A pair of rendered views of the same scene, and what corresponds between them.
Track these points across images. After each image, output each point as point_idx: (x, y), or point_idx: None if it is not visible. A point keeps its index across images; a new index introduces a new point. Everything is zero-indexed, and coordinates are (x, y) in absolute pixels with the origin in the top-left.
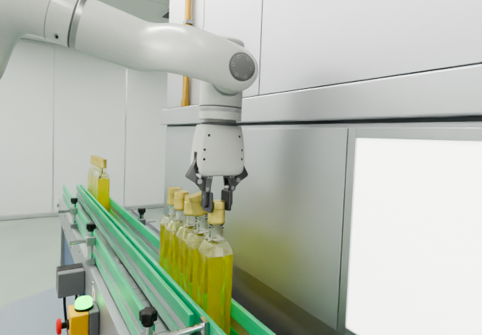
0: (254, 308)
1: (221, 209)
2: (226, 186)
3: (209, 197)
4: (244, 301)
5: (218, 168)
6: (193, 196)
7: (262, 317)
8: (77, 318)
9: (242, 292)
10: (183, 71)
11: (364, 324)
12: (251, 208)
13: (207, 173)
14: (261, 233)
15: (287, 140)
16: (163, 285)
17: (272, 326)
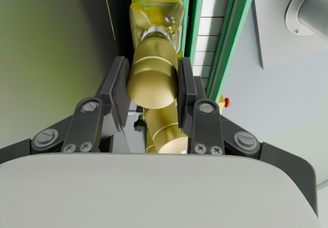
0: (92, 28)
1: (147, 58)
2: (111, 125)
3: (194, 84)
4: (98, 46)
5: (176, 191)
6: (185, 141)
7: (89, 10)
8: (220, 100)
9: (98, 56)
10: None
11: None
12: (40, 106)
13: (243, 162)
14: (43, 44)
15: None
16: (192, 70)
17: None
